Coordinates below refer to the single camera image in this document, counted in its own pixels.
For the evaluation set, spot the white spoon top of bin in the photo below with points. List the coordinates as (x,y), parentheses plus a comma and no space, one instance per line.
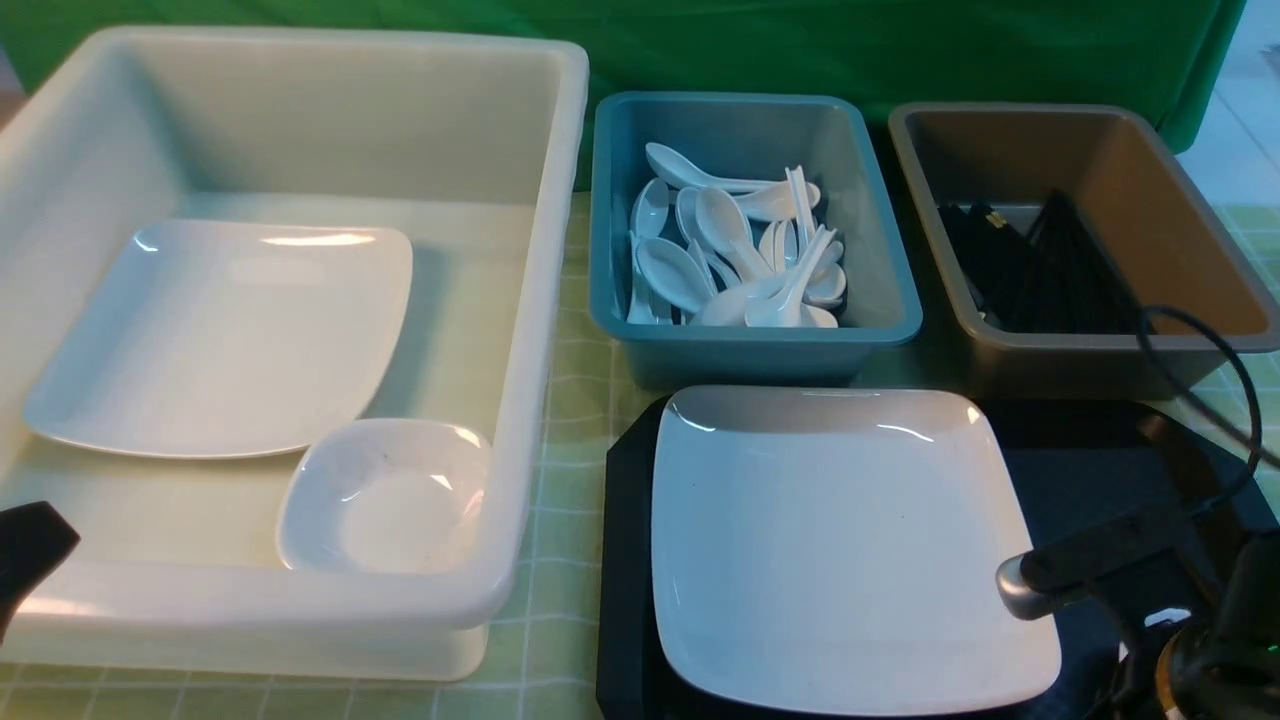
(679,172)

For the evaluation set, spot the white spoon left centre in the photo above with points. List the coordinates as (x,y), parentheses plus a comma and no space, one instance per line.
(674,274)

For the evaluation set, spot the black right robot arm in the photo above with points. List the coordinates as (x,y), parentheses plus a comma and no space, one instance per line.
(1222,667)

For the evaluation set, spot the teal plastic bin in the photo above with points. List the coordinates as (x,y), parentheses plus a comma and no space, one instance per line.
(819,148)

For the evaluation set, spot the white spoon front diagonal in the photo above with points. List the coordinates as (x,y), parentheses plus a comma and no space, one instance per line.
(825,290)

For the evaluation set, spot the small white bowl in tub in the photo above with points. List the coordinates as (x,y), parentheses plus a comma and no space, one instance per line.
(385,495)

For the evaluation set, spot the white square rice plate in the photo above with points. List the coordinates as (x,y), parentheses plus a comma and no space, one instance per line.
(834,551)

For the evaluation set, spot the green checkered tablecloth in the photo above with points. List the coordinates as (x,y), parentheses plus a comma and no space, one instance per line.
(540,656)

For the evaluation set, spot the white square plate in tub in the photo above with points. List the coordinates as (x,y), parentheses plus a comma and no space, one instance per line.
(211,340)

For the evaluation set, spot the white soup spoon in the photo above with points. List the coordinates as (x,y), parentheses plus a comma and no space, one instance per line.
(786,307)

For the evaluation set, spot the large white plastic tub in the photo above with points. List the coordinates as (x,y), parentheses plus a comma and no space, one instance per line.
(177,564)

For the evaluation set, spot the brown plastic bin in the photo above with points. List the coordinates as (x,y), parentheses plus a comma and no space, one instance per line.
(1148,217)

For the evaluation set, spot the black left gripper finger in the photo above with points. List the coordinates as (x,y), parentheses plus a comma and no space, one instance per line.
(35,540)

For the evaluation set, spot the green backdrop cloth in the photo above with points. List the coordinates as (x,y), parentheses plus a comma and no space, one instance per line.
(800,50)

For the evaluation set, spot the black serving tray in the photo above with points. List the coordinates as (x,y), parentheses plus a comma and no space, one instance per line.
(1074,463)

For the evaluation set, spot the pile of black chopsticks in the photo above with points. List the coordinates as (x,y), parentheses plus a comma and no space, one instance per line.
(1052,278)

